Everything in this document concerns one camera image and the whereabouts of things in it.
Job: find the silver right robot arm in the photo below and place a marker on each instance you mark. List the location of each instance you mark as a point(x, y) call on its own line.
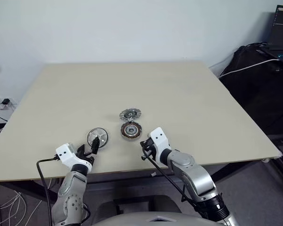
point(191, 169)

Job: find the grey motor stator housing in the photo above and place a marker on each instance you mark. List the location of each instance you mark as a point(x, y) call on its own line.
point(125, 130)

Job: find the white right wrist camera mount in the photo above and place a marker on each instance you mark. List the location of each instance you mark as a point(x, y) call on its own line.
point(159, 139)

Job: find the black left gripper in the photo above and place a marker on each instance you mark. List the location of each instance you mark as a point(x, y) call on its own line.
point(87, 158)

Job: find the white power strip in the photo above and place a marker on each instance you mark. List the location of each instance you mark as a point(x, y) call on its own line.
point(12, 104)

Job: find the black power adapter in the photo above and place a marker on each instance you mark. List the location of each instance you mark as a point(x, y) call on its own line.
point(5, 101)

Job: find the black bag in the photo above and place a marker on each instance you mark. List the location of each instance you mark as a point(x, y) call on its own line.
point(250, 94)

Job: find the silver motor end cover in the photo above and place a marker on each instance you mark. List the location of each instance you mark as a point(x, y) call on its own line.
point(126, 114)

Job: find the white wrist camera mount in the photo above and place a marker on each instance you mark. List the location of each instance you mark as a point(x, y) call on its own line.
point(159, 139)
point(64, 154)

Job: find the silver rotor with black rim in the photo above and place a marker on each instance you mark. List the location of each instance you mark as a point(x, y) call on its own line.
point(103, 136)

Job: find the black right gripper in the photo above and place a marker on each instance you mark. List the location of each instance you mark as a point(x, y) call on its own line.
point(149, 146)

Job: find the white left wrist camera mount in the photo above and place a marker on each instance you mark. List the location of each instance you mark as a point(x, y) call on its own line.
point(64, 154)

